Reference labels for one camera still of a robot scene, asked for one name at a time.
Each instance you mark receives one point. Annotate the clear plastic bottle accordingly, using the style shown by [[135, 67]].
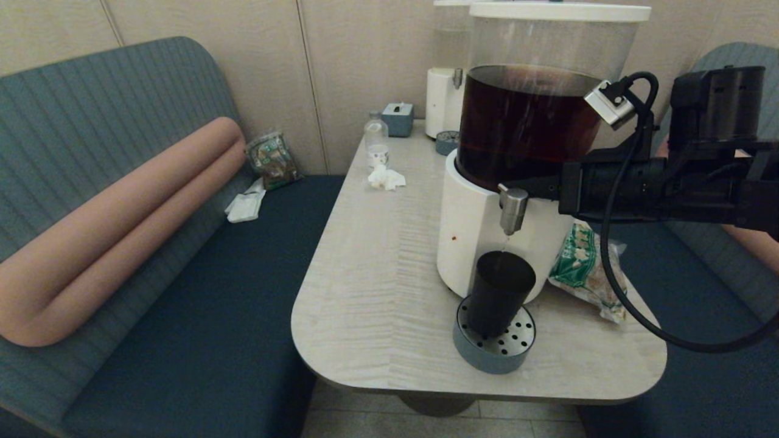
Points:
[[376, 142]]

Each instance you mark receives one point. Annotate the steel dispenser tap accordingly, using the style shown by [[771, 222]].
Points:
[[457, 78], [514, 208]]

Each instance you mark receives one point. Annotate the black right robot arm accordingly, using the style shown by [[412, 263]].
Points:
[[718, 121]]

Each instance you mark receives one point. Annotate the teal left booth bench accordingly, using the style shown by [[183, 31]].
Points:
[[182, 304]]

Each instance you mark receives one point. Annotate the grey blue tissue box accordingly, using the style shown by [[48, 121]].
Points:
[[398, 120]]

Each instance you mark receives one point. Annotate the round grey drip tray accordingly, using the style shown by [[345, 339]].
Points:
[[446, 145], [485, 359]]

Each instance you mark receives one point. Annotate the black plastic cup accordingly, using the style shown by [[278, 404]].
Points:
[[499, 292]]

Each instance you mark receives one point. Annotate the pink left bolster cushion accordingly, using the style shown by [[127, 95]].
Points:
[[109, 237]]

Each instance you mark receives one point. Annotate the clear water beverage dispenser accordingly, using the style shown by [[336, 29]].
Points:
[[442, 104]]

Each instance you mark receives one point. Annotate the crumpled white tissue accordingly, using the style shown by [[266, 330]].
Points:
[[385, 177]]

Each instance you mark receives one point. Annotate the brown green snack bag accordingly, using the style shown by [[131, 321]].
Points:
[[272, 160]]

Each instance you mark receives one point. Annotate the green white snack bag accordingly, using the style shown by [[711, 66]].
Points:
[[581, 267]]

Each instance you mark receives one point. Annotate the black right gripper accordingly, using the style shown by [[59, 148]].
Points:
[[614, 188]]

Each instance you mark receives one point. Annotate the teal right booth bench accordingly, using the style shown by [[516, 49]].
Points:
[[712, 395]]

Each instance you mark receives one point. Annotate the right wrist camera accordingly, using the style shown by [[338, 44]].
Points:
[[608, 104]]

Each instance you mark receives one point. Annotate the bronze table pedestal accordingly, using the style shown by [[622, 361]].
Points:
[[436, 406]]

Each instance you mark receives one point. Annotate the dark tea beverage dispenser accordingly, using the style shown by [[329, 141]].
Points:
[[475, 237]]

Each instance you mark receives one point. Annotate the pink right bolster cushion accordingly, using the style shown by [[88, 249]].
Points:
[[761, 249]]

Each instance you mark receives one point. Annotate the pink bolster cushion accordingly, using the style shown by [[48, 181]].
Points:
[[761, 249], [109, 237]]

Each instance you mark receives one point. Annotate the teal booth bench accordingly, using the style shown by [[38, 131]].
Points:
[[182, 304], [712, 395]]

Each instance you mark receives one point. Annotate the white napkin pack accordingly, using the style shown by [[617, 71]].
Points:
[[245, 207]]

